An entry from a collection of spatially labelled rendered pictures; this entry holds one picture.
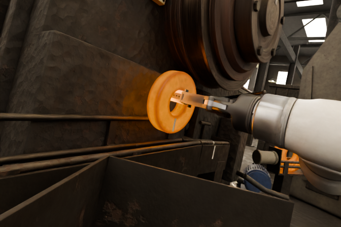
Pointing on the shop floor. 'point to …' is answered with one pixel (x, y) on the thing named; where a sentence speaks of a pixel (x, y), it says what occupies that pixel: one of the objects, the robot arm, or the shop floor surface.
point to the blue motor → (263, 174)
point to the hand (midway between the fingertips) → (175, 95)
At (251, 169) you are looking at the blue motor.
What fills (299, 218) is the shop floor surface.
